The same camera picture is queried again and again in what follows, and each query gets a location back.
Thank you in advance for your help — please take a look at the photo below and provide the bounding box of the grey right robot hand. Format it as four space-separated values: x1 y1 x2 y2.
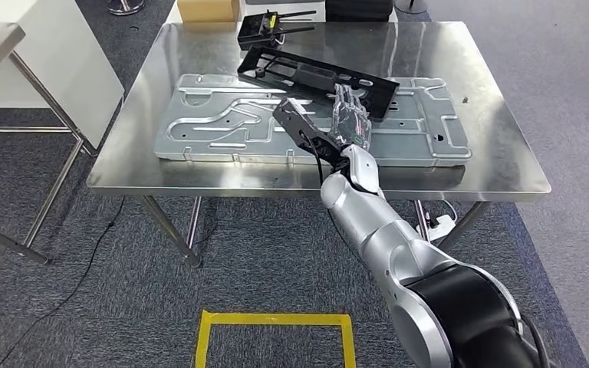
327 84 374 152

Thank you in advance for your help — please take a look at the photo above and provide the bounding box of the black plastic panel part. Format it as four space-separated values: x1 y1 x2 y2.
237 45 401 123

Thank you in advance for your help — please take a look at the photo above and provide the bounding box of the stainless steel workbench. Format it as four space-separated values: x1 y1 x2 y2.
86 20 553 268

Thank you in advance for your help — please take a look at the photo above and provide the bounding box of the black case with yellow label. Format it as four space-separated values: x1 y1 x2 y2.
324 0 395 23

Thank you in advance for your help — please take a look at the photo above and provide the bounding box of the black pole stand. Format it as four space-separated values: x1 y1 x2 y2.
395 0 429 15

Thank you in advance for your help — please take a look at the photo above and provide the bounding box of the black desktop stand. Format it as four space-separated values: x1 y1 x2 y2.
237 8 318 51

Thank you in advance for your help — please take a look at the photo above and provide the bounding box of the white power strip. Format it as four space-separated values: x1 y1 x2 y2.
426 213 457 242

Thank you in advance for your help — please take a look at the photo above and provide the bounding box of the white desk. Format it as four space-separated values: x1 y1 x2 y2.
164 0 327 24

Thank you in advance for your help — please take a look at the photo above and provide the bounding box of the grey stamped sheet metal panel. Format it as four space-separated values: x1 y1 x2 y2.
153 73 473 168

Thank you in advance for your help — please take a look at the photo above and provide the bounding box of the brown cardboard box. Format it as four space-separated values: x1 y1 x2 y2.
176 0 242 24

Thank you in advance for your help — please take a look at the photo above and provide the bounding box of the yellow floor tape outline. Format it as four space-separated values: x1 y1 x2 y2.
195 310 357 368

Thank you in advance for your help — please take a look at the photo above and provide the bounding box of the chrome round stand base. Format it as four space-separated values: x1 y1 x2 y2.
107 0 146 16

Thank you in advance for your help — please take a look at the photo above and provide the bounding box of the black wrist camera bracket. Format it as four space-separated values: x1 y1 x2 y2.
272 97 350 171

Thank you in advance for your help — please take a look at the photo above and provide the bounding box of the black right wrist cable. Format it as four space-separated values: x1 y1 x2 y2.
298 130 325 188

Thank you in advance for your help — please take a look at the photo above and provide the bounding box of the thin black floor cable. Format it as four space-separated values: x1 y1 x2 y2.
0 195 127 368

